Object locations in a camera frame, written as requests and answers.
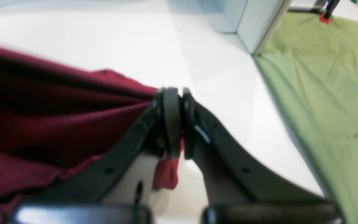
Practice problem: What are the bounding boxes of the grey side panel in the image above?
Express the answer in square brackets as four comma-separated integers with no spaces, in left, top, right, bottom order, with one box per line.
[199,0,291,55]

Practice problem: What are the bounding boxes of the dark red t-shirt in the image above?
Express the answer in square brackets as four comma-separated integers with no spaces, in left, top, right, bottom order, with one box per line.
[0,42,186,224]

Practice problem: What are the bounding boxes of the green cloth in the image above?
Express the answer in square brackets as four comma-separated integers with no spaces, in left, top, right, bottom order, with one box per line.
[255,12,358,224]

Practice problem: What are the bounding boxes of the red and black clamp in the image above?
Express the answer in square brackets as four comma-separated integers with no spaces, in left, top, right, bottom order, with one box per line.
[314,0,340,24]

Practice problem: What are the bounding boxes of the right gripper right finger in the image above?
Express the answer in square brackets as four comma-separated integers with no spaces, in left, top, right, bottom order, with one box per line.
[182,88,343,224]

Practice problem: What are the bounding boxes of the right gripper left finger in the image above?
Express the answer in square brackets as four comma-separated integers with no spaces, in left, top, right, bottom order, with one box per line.
[11,87,179,224]

